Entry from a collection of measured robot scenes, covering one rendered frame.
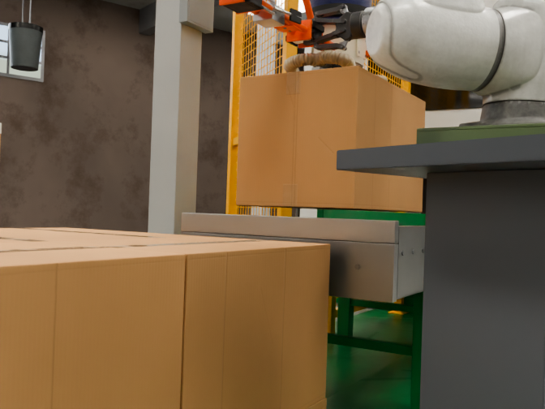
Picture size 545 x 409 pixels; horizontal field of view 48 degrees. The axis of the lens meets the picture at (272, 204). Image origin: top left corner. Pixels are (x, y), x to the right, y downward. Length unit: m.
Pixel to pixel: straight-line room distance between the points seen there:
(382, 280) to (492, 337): 0.52
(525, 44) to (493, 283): 0.43
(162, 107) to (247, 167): 1.12
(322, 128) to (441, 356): 0.80
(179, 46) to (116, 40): 7.96
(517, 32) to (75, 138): 9.46
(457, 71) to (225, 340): 0.66
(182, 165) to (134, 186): 7.84
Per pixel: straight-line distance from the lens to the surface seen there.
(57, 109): 10.33
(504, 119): 1.22
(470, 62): 1.17
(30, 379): 0.91
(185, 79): 2.95
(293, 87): 1.85
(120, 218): 10.63
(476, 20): 1.18
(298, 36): 1.91
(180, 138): 2.89
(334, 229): 1.68
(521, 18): 1.24
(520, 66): 1.21
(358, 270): 1.65
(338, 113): 1.77
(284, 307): 1.42
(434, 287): 1.23
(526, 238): 1.13
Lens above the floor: 0.62
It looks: 1 degrees up
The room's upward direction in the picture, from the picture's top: 2 degrees clockwise
